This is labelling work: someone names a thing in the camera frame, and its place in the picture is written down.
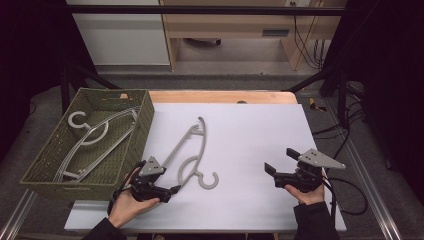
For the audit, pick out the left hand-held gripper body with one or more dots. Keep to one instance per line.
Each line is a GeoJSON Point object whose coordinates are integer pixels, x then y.
{"type": "Point", "coordinates": [151, 166]}

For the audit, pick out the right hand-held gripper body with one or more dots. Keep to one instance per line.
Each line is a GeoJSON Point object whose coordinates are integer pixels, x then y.
{"type": "Point", "coordinates": [316, 159]}

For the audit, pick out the olive green woven basket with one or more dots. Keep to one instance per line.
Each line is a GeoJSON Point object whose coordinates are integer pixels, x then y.
{"type": "Point", "coordinates": [110, 173]}

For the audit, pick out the person's right hand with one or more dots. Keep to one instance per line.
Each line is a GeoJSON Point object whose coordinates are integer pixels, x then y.
{"type": "Point", "coordinates": [308, 199]}

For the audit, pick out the person's left hand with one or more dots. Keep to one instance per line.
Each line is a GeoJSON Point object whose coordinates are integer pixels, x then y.
{"type": "Point", "coordinates": [126, 206]}

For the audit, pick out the white table mat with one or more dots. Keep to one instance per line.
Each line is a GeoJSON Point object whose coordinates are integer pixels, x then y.
{"type": "Point", "coordinates": [250, 150]}

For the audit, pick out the yellow and black tool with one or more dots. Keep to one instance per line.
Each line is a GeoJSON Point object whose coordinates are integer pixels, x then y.
{"type": "Point", "coordinates": [313, 105]}

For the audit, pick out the black stand legs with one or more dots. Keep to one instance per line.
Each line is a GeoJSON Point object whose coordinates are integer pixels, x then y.
{"type": "Point", "coordinates": [341, 96]}
{"type": "Point", "coordinates": [65, 86]}

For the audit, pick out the black curtain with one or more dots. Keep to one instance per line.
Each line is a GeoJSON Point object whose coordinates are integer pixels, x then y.
{"type": "Point", "coordinates": [26, 50]}
{"type": "Point", "coordinates": [393, 66]}

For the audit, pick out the white cabinet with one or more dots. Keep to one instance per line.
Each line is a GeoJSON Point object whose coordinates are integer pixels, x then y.
{"type": "Point", "coordinates": [123, 40]}

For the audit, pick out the light wooden desk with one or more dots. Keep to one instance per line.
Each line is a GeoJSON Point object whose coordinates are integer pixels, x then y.
{"type": "Point", "coordinates": [233, 25]}

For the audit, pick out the aluminium rail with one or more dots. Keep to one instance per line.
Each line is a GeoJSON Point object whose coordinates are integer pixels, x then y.
{"type": "Point", "coordinates": [383, 213]}
{"type": "Point", "coordinates": [16, 216]}

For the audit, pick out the black horizontal frame bar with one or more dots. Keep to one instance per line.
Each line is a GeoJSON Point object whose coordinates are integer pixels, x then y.
{"type": "Point", "coordinates": [200, 10]}

